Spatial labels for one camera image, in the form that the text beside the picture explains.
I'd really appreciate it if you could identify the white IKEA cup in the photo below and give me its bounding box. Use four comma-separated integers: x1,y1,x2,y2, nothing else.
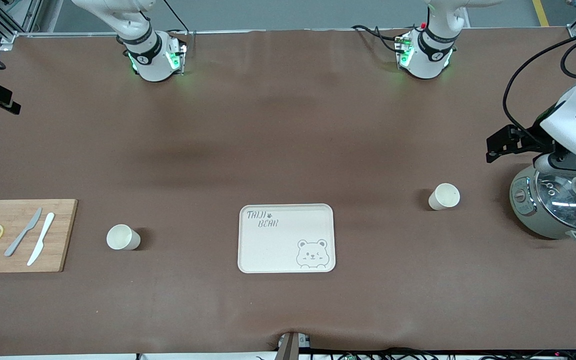
106,224,141,251
428,183,461,211

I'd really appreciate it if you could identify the cream bear print tray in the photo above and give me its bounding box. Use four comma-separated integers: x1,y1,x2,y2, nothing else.
238,203,336,274

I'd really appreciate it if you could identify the grey-green electric cooking pot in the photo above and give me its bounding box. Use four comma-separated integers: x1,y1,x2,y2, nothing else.
509,165,576,246

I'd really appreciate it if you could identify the glass pot lid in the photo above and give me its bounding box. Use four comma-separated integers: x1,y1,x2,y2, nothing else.
534,170,576,232

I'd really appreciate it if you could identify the grey plastic knife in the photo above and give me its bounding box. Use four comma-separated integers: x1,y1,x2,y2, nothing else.
4,207,43,258

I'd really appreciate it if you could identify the white plastic knife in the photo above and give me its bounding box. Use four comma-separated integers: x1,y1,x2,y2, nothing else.
26,212,56,267

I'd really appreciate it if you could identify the bamboo cutting board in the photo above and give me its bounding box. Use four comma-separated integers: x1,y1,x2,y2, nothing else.
0,199,78,274

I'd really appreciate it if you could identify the brown table cover mat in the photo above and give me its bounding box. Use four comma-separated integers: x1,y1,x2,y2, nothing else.
0,27,576,357

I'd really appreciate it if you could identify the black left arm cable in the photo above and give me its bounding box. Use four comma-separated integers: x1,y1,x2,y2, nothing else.
502,30,576,132

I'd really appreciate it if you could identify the black left base cable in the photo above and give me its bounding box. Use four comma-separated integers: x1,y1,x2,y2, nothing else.
352,24,404,55

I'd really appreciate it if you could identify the black base cable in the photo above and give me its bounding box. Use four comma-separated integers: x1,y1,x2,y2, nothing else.
160,0,191,36
352,24,404,55

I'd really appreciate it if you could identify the black right base cable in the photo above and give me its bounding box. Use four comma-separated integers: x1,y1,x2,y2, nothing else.
160,0,191,36

